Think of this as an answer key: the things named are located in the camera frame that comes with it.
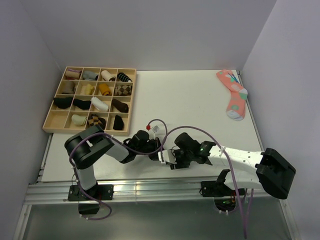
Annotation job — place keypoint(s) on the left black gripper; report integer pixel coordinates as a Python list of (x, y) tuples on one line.
[(156, 143)]

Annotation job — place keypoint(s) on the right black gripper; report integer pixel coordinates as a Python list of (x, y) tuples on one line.
[(179, 165)]

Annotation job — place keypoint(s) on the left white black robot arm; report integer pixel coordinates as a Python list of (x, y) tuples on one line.
[(88, 146)]

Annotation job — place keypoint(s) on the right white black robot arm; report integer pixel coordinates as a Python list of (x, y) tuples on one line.
[(262, 170)]

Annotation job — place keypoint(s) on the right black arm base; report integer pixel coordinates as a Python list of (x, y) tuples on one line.
[(226, 202)]

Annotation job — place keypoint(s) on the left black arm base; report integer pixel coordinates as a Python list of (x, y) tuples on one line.
[(100, 192)]

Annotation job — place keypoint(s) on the black rolled sock bottom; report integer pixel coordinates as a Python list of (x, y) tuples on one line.
[(118, 124)]

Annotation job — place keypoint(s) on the black rolled sock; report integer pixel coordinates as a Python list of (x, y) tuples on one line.
[(82, 104), (63, 102), (118, 124)]

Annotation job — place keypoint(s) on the dark brown rolled sock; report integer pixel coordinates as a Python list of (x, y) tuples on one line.
[(120, 106)]

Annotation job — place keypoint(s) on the brown argyle rolled sock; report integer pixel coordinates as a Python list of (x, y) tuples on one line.
[(94, 119)]

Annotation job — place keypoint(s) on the brown checkered rolled sock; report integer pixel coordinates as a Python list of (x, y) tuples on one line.
[(123, 90)]

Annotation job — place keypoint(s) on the mustard yellow rolled sock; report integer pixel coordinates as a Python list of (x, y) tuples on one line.
[(104, 89)]

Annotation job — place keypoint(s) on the pale green rolled sock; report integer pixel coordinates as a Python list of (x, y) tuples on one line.
[(79, 120)]

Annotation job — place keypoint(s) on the black white striped sock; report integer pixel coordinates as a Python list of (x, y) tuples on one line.
[(123, 77)]

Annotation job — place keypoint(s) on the wooden compartment tray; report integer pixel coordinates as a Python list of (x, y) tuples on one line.
[(59, 120)]

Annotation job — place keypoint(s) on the black rolled sock middle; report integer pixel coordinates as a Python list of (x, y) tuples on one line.
[(82, 104)]

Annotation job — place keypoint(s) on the pink patterned sock pair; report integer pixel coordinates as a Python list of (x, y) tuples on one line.
[(236, 108)]

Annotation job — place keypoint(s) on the cream rolled sock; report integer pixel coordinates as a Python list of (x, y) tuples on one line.
[(88, 89)]

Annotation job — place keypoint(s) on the white brown rolled sock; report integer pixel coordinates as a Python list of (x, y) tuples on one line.
[(107, 76)]

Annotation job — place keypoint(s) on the light blue rolled sock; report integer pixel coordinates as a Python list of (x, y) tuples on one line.
[(89, 75)]

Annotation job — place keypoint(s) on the black rolled sock left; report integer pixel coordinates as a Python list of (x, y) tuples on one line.
[(63, 102)]

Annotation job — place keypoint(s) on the taupe rolled sock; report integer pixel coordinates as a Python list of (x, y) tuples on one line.
[(68, 88)]

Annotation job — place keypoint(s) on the beige purple rolled sock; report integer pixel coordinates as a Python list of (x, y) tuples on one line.
[(73, 74)]

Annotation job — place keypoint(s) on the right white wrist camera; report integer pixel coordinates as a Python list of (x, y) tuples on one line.
[(166, 157)]

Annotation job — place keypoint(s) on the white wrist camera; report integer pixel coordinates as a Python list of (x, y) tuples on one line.
[(152, 131), (166, 157)]

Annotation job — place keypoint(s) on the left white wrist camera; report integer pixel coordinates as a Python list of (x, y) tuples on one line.
[(152, 131)]

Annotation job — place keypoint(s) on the aluminium rail frame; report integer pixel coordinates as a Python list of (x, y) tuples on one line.
[(152, 209)]

